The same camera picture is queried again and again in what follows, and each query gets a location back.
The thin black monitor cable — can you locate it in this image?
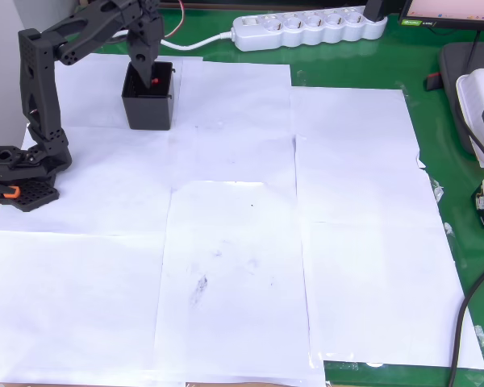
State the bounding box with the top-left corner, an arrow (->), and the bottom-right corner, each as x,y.
465,30 -> 482,72

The black cable over container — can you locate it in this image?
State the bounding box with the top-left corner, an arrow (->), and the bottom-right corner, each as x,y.
453,94 -> 484,169

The red black usb stick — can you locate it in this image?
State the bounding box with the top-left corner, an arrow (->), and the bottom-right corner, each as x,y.
424,72 -> 443,92

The computer monitor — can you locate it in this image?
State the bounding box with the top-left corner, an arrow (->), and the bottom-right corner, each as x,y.
401,0 -> 484,32

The orange black clamp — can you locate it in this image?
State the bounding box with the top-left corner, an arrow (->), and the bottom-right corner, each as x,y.
0,180 -> 22,201

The red white servo cable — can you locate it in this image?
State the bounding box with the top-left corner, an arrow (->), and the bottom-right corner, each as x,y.
161,0 -> 186,38

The dark grey pad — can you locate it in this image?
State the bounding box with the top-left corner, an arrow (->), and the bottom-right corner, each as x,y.
438,41 -> 484,156

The white power strip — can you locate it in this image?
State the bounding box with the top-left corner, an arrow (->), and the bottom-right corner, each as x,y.
231,6 -> 389,52

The white plastic container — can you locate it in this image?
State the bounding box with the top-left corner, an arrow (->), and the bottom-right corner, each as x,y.
455,68 -> 484,169

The black plug adapter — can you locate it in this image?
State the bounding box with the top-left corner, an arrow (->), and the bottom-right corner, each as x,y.
365,0 -> 389,23

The black square plastic cup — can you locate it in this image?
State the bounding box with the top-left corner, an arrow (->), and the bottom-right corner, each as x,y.
121,60 -> 177,131

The thick black cable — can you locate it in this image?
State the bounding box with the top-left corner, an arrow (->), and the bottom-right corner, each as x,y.
447,257 -> 484,387

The white power strip cable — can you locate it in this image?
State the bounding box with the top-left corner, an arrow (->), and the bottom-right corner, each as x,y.
161,31 -> 237,52

